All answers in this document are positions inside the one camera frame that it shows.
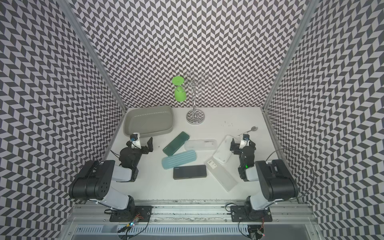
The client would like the translucent white pencil case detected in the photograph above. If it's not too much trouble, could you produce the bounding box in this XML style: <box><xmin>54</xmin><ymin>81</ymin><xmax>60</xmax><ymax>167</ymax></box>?
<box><xmin>184</xmin><ymin>140</ymin><xmax>217</xmax><ymax>151</ymax></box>

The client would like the black pencil case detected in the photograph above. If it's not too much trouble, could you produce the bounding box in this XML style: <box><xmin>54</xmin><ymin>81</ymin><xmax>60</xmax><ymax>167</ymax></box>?
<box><xmin>173</xmin><ymin>165</ymin><xmax>207</xmax><ymax>180</ymax></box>

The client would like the long frosted pencil case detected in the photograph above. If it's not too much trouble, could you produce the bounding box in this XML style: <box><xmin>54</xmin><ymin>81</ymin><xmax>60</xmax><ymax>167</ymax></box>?
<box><xmin>205</xmin><ymin>157</ymin><xmax>238</xmax><ymax>192</ymax></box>

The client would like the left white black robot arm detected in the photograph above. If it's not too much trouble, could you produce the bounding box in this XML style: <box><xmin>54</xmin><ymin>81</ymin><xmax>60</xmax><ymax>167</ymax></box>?
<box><xmin>69</xmin><ymin>134</ymin><xmax>154</xmax><ymax>217</ymax></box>

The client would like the chrome cup tree stand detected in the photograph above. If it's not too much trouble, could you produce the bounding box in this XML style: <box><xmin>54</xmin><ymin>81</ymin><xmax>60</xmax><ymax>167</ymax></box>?
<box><xmin>182</xmin><ymin>71</ymin><xmax>214</xmax><ymax>126</ymax></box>

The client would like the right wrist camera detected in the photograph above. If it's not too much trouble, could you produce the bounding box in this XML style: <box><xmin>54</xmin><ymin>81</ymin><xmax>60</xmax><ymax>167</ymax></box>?
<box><xmin>239</xmin><ymin>134</ymin><xmax>250</xmax><ymax>149</ymax></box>

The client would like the aluminium front rail frame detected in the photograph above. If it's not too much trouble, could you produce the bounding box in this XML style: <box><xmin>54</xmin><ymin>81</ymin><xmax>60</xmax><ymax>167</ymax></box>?
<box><xmin>59</xmin><ymin>201</ymin><xmax>324</xmax><ymax>240</ymax></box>

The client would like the light blue ribbed pencil case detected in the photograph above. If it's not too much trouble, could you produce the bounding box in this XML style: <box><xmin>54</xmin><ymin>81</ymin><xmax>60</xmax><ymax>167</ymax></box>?
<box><xmin>162</xmin><ymin>150</ymin><xmax>197</xmax><ymax>170</ymax></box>

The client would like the grey storage box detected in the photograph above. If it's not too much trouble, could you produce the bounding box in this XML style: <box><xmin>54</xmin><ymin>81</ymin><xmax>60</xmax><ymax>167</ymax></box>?
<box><xmin>124</xmin><ymin>106</ymin><xmax>174</xmax><ymax>138</ymax></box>

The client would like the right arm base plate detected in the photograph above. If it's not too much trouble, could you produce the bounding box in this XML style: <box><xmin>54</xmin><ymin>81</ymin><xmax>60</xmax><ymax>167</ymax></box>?
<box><xmin>229</xmin><ymin>205</ymin><xmax>273</xmax><ymax>223</ymax></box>

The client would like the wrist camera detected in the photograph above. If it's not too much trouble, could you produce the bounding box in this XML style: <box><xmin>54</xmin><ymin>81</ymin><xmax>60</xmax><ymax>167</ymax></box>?
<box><xmin>239</xmin><ymin>134</ymin><xmax>250</xmax><ymax>149</ymax></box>
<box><xmin>130</xmin><ymin>133</ymin><xmax>141</xmax><ymax>149</ymax></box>

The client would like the hello kitty spoon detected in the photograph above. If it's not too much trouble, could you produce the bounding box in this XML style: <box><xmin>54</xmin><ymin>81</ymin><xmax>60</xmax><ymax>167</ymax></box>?
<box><xmin>239</xmin><ymin>126</ymin><xmax>258</xmax><ymax>136</ymax></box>

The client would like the green plastic goblet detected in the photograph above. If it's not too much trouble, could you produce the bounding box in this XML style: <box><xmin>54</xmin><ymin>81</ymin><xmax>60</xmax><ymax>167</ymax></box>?
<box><xmin>172</xmin><ymin>76</ymin><xmax>187</xmax><ymax>103</ymax></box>

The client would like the white flat pencil case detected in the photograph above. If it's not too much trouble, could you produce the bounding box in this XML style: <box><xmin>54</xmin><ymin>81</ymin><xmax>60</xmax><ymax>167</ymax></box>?
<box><xmin>213</xmin><ymin>135</ymin><xmax>234</xmax><ymax>165</ymax></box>

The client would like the dark green pencil case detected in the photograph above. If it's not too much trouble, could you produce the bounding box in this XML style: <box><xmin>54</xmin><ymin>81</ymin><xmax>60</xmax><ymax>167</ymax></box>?
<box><xmin>163</xmin><ymin>132</ymin><xmax>190</xmax><ymax>156</ymax></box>

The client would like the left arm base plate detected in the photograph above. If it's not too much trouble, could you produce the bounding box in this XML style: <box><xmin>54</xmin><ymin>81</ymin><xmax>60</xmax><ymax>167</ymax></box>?
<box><xmin>109</xmin><ymin>206</ymin><xmax>153</xmax><ymax>223</ymax></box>

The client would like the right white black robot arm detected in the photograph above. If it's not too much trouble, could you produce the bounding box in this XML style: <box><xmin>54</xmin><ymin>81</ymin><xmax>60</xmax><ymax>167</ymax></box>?
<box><xmin>230</xmin><ymin>140</ymin><xmax>299</xmax><ymax>220</ymax></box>

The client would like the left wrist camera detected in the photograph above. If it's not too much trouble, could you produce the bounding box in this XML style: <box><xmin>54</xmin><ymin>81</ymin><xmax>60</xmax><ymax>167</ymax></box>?
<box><xmin>130</xmin><ymin>133</ymin><xmax>141</xmax><ymax>149</ymax></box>

